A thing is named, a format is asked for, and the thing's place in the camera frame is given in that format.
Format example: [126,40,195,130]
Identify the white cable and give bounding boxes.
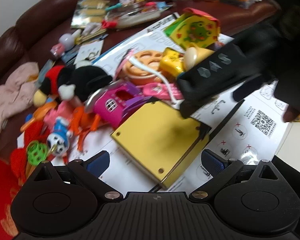
[128,56,178,105]

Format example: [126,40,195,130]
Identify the white card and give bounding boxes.
[74,40,105,65]

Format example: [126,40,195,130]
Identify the person's right hand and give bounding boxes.
[283,106,300,136]

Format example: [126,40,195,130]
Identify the pink padded jacket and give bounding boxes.
[0,62,40,144]

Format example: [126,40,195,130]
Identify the green lattice ball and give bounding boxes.
[26,141,49,165]

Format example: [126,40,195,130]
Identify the red cardboard box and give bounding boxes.
[0,153,24,240]

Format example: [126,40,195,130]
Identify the red bow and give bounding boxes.
[101,19,118,30]

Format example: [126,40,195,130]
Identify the pink white rabbit toy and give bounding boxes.
[50,29,82,58]

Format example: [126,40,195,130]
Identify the pink toy phone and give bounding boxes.
[139,82,185,101]

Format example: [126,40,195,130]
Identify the yellow green frog toy house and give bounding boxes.
[163,7,222,52]

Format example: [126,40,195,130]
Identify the red cloth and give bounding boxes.
[10,122,54,183]

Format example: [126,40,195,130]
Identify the black red plush toy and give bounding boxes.
[33,65,113,106]

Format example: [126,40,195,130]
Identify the blue white toy figure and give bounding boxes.
[46,116,74,161]

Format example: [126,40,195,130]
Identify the orange toy horse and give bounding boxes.
[71,104,102,152]

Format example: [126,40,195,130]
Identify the orange round face toy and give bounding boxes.
[118,50,171,87]

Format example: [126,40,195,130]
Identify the large white printed sheet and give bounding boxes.
[92,12,290,193]

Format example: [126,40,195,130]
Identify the pink toy house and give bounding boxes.
[86,81,146,128]

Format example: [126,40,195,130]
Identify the gold box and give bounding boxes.
[110,99,211,190]

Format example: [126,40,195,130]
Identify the small yellow toy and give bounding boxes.
[158,47,188,77]

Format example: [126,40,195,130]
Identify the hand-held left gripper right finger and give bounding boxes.
[190,149,283,201]

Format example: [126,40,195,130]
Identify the gold foil card pack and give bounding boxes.
[70,0,111,30]

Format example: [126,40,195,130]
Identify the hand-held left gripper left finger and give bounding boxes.
[28,151,123,201]

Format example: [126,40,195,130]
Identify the pink doll figure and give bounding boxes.
[43,101,77,128]

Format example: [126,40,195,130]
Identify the clear box of small trinkets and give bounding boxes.
[102,0,174,29]

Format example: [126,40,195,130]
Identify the cream plastic ladle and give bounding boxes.
[183,45,216,72]

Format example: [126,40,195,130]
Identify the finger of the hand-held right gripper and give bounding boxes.
[179,97,215,120]

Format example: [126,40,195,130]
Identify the dark red leather sofa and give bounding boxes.
[0,0,283,160]

